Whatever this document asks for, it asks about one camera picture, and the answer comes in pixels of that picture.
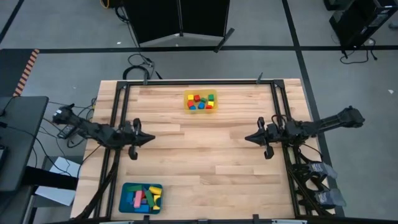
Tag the yellow cylinder block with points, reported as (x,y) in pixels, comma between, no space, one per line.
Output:
(155,190)

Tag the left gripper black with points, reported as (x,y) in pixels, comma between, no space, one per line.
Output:
(131,137)

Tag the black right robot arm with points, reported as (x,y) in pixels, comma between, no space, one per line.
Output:
(326,124)

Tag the orange black hazard tape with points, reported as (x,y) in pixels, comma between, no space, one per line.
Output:
(26,73)

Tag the teal plastic tray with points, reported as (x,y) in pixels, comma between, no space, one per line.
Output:
(122,208)

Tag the white sheet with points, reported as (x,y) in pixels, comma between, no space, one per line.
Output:
(63,165)

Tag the black power adapter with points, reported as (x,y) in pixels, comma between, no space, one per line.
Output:
(65,132)

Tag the black desk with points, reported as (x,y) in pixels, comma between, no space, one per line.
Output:
(18,140)

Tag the black equipment cart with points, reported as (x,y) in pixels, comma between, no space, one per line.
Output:
(357,21)

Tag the yellow translucent plastic bin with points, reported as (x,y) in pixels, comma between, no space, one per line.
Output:
(200,92)

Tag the black folding partition screen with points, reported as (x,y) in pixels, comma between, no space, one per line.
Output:
(155,18)

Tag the grey plastic pouch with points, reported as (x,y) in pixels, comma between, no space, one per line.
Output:
(321,169)
(331,197)

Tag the blue short rectangular block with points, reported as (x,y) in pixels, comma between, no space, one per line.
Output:
(129,197)

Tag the yellow arch block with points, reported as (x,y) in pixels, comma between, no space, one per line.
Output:
(157,199)

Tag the red cube block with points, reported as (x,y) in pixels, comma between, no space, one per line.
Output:
(196,98)
(190,104)

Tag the black aluminium table frame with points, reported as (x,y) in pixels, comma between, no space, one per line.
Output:
(199,82)

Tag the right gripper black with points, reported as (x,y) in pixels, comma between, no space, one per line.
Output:
(271,134)

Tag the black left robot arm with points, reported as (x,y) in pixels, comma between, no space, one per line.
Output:
(93,132)

